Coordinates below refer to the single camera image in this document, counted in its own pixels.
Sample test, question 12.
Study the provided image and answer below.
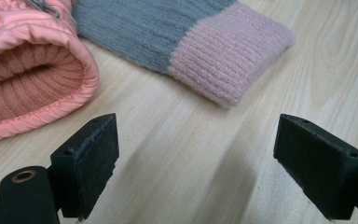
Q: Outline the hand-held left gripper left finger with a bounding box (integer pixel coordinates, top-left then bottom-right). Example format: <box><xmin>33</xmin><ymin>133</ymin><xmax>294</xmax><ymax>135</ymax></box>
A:
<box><xmin>49</xmin><ymin>113</ymin><xmax>120</xmax><ymax>220</ymax></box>

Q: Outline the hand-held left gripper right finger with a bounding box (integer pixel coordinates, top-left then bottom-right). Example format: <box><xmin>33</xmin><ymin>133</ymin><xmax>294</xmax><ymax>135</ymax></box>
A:
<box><xmin>273</xmin><ymin>113</ymin><xmax>358</xmax><ymax>220</ymax></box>

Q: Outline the pink padded ski glove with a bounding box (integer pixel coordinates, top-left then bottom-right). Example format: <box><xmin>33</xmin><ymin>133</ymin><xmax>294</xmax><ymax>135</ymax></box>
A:
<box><xmin>0</xmin><ymin>0</ymin><xmax>101</xmax><ymax>146</ymax></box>

